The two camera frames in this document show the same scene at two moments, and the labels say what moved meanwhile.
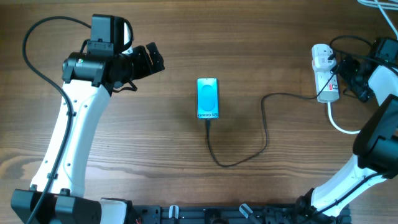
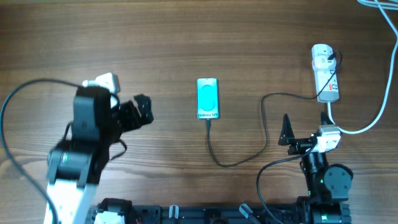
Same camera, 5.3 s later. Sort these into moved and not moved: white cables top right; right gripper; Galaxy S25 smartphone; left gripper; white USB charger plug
Moved: left gripper; right gripper
Not moved: white cables top right; Galaxy S25 smartphone; white USB charger plug
